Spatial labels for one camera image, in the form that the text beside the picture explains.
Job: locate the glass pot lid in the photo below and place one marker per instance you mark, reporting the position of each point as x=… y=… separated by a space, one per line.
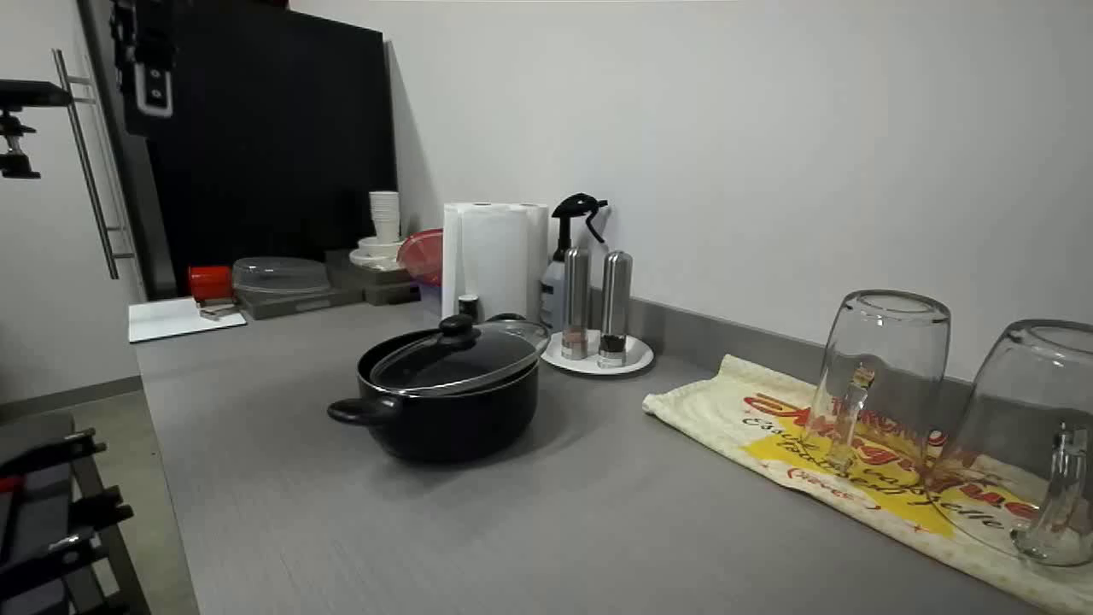
x=447 y=359

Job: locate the black cooking pot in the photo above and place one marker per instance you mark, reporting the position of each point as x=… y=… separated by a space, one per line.
x=447 y=430

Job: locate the clear plastic container lid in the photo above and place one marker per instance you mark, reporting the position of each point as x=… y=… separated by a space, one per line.
x=278 y=277

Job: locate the left upturned drinking glass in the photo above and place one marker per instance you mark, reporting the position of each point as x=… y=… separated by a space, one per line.
x=882 y=363

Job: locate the upturned drinking glass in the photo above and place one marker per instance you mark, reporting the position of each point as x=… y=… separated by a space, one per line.
x=882 y=363
x=1027 y=441

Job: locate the right upturned drinking glass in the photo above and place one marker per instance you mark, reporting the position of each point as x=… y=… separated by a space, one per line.
x=1027 y=441

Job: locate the left steel grinder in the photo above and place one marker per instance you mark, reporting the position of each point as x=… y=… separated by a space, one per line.
x=574 y=302

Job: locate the steel grinder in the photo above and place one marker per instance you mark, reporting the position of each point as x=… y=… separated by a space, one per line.
x=574 y=302
x=618 y=284

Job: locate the white paper towel roll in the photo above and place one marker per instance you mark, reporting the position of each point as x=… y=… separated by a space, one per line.
x=493 y=256

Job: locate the right steel grinder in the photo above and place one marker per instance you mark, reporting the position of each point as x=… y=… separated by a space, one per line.
x=618 y=284

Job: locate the white round plate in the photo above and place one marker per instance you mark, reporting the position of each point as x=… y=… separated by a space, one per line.
x=596 y=359

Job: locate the red mesh bag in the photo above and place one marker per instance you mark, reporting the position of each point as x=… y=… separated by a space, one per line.
x=422 y=256

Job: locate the stacked white cups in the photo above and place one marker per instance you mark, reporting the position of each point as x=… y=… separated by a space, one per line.
x=388 y=234

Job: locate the dark flat tray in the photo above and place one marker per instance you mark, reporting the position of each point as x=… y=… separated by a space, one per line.
x=372 y=284

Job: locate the small red box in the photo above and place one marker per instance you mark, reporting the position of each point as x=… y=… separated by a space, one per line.
x=210 y=284

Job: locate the white flat paper sheet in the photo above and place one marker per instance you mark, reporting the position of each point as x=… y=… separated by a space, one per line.
x=177 y=319

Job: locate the cream printed dish towel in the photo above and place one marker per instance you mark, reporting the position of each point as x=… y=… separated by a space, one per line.
x=755 y=416

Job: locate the black metal rack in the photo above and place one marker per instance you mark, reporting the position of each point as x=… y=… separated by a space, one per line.
x=60 y=528

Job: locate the metal cabinet handle bar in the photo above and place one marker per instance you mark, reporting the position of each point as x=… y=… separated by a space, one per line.
x=103 y=228

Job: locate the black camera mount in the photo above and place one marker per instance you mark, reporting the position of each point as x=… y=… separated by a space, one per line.
x=16 y=96

